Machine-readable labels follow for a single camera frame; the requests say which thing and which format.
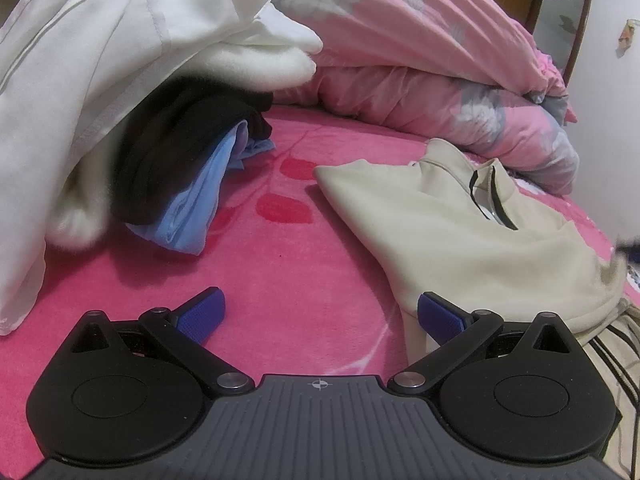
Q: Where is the pink floral quilt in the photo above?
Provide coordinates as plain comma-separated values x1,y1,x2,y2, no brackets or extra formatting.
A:
265,0,581,197

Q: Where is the pink flower-print bed blanket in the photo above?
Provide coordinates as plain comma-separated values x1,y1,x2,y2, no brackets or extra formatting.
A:
0,105,640,411

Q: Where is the torn wall sticker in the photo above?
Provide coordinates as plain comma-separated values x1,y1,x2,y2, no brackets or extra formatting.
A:
617,19,640,57

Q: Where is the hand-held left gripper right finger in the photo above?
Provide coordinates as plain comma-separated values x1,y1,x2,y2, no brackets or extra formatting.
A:
387,291,576,396

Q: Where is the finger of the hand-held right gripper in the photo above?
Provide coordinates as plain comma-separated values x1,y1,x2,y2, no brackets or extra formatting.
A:
614,232,640,263

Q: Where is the black garment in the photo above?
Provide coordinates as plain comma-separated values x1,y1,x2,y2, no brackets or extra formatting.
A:
112,76,274,227

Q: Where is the pile of white clothes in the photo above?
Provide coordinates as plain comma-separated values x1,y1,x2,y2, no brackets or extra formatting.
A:
0,0,323,336

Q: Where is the beige zip jacket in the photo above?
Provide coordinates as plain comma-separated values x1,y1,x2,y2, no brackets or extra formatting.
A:
314,138,633,371

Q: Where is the light blue garment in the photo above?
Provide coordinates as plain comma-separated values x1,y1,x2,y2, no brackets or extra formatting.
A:
125,120,277,257

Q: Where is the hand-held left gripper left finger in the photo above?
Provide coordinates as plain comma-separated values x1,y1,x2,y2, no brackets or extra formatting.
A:
70,287,253,395

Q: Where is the beige striped cloth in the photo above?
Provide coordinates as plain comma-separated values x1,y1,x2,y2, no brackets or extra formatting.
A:
575,297,640,480

